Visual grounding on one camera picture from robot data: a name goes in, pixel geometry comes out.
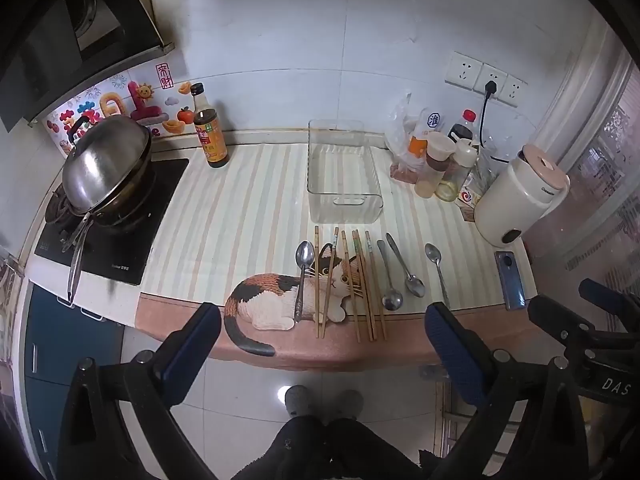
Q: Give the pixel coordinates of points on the wooden chopstick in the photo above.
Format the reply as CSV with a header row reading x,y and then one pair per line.
x,y
351,285
366,285
317,280
376,285
362,285
329,282

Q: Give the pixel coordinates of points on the cat-shaped mat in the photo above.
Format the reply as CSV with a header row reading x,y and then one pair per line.
x,y
270,300

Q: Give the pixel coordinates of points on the steel wok lid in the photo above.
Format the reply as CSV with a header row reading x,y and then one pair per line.
x,y
105,160

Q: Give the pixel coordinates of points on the person's legs in black trousers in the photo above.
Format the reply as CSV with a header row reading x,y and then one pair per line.
x,y
320,450

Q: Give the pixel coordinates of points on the black range hood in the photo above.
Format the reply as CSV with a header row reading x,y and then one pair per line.
x,y
45,45

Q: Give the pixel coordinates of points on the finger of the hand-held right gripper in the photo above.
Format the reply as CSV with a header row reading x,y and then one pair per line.
x,y
600,292
555,317

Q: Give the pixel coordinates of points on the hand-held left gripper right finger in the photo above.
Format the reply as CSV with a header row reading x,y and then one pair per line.
x,y
450,345

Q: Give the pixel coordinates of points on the colourful wall sticker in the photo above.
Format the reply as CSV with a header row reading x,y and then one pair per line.
x,y
115,105

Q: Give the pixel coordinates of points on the cream electric kettle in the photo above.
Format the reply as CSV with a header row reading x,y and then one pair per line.
x,y
520,195

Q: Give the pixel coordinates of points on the small red and white packet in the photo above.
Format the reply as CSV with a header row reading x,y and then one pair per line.
x,y
469,195

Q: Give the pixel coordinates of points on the dark soy sauce bottle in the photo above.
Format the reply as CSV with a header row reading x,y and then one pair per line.
x,y
210,135

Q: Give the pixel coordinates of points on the blue smartphone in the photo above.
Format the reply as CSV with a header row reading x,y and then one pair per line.
x,y
510,280

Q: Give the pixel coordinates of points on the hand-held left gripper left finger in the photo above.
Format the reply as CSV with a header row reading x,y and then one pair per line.
x,y
195,345

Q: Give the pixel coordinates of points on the frosted window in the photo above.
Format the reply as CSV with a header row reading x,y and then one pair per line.
x,y
600,170

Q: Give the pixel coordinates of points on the white bottle with orange label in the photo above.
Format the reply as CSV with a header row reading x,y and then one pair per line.
x,y
419,145

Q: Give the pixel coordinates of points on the grey slipper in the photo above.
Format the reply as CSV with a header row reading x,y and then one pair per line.
x,y
345,404
299,400

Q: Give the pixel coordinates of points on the clear oil bottle cream cap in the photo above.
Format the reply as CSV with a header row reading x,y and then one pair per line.
x,y
460,165

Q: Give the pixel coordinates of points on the black gas stove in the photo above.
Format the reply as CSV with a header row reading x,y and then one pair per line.
x,y
150,210

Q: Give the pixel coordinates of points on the steel spoon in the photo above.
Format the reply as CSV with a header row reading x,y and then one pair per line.
x,y
392,300
304,255
432,252
415,286

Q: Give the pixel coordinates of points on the dark bottle with red cap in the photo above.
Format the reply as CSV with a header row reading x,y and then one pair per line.
x,y
462,127

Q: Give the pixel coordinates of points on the white ceramic bowl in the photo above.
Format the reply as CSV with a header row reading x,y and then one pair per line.
x,y
437,152

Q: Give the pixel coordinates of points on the striped table mat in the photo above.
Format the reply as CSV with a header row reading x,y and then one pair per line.
x,y
240,230

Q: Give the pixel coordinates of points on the white wall outlet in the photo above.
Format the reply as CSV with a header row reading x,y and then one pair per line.
x,y
515,91
487,77
462,70

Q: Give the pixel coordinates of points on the blue cabinet door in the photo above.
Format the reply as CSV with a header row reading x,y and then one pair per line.
x,y
55,350

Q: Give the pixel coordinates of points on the clear plastic container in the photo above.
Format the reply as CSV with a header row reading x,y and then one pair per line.
x,y
345,175

